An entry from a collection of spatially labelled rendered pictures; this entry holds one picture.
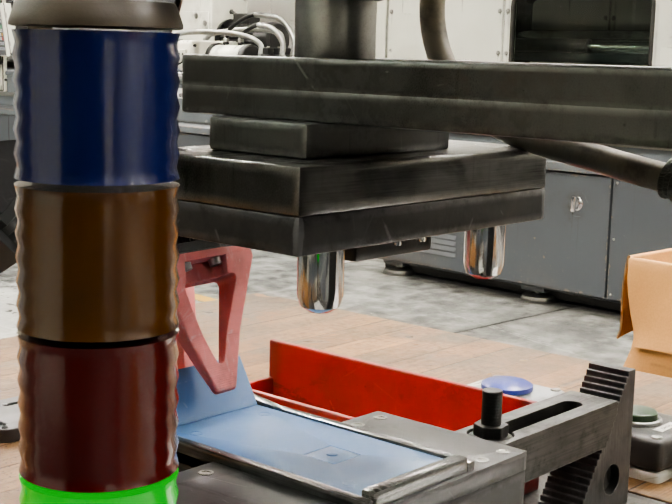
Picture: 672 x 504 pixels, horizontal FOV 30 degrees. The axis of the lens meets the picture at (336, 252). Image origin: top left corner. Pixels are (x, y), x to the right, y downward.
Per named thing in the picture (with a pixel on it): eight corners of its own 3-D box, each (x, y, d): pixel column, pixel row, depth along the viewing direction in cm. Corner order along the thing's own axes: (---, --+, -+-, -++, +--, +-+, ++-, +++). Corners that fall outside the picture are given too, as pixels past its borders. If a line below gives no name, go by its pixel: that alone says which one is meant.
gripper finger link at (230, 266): (202, 394, 63) (144, 221, 64) (124, 428, 67) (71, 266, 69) (296, 367, 68) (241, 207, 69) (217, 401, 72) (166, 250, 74)
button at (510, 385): (499, 395, 99) (500, 370, 99) (542, 405, 97) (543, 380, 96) (469, 404, 96) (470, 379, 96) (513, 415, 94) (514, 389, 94)
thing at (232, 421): (235, 404, 71) (236, 354, 71) (452, 469, 61) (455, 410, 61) (139, 430, 66) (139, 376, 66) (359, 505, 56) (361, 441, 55)
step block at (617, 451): (587, 491, 83) (595, 360, 82) (627, 502, 81) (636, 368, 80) (534, 516, 78) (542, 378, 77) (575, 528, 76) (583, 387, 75)
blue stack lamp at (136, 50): (111, 166, 32) (110, 32, 31) (213, 179, 29) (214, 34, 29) (-20, 174, 29) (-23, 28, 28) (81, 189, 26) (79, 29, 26)
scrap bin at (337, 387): (272, 411, 100) (273, 338, 99) (539, 489, 83) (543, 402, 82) (156, 444, 91) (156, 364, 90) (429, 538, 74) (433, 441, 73)
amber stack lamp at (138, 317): (112, 301, 32) (111, 172, 32) (212, 325, 30) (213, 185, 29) (-17, 322, 29) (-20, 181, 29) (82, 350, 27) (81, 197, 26)
